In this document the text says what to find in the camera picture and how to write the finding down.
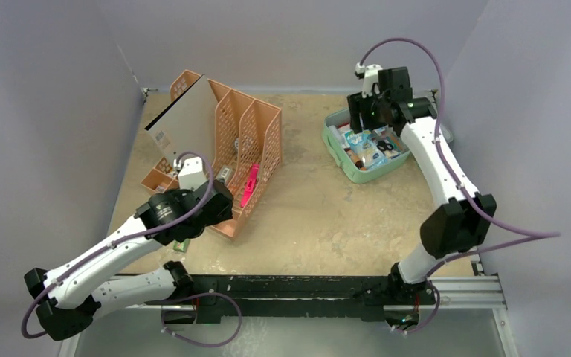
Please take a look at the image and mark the black handled scissors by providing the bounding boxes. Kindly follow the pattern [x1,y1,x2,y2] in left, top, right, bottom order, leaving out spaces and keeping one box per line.
[377,140,395,154]

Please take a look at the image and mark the brown bottle orange cap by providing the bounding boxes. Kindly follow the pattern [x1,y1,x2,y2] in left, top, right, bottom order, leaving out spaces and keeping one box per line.
[345,149,364,170]

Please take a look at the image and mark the pink marker pen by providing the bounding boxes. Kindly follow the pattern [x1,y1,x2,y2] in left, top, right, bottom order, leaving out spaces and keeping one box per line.
[240,163,260,208]

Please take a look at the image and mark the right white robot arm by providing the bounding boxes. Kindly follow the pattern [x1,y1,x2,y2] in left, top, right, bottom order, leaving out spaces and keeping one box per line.
[347,64,497,303]

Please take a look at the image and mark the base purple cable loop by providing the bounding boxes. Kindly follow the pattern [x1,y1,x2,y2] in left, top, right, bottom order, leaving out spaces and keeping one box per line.
[160,287,245,347]

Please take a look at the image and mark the green orange dressing packet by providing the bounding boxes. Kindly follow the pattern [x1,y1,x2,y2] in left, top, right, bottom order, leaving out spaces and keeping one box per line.
[384,133,407,159]

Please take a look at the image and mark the pink plastic desk organizer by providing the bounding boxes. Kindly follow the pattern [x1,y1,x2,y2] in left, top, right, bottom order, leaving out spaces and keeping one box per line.
[141,77,282,240]

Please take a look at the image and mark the small white plastic bottle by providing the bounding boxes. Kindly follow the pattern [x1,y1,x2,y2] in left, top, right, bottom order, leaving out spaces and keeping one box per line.
[328,126,344,146]

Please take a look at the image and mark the blue wipes packet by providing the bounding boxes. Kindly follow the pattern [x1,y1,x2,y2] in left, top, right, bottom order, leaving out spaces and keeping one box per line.
[343,130,390,170]

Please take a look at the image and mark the grey folder board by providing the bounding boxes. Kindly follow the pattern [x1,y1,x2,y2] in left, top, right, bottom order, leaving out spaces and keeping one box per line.
[145,70,218,163]

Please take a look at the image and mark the mint green storage case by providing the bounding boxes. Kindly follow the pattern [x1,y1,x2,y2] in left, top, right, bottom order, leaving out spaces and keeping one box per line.
[321,109,410,184]

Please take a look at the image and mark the black table front rail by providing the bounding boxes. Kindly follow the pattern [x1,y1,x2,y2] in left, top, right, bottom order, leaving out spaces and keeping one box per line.
[76,273,506,327]

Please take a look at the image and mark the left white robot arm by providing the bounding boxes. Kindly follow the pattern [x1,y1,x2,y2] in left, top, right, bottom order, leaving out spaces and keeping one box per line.
[21,180,234,341]

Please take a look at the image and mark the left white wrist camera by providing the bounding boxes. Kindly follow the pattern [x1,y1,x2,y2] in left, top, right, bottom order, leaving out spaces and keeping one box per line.
[172,157,207,190]

